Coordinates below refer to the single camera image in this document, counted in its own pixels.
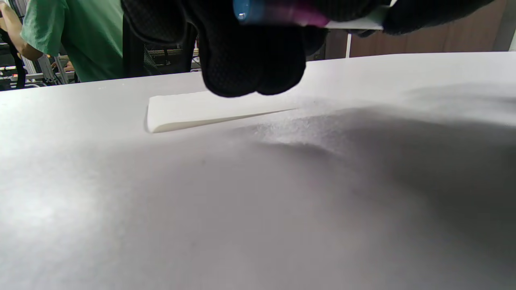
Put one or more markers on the black office chair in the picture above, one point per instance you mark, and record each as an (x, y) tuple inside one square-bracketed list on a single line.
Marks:
[(161, 56)]

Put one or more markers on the pink and blue permanent marker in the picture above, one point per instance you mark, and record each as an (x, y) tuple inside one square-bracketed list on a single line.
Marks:
[(306, 17)]

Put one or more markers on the person's right hand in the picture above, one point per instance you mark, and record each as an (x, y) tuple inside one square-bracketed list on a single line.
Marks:
[(423, 14)]

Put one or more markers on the lined white letter paper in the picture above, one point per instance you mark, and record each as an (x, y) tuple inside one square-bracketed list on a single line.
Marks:
[(189, 110)]

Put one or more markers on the person's left hand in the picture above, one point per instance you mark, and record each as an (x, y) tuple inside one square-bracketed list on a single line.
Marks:
[(250, 60)]

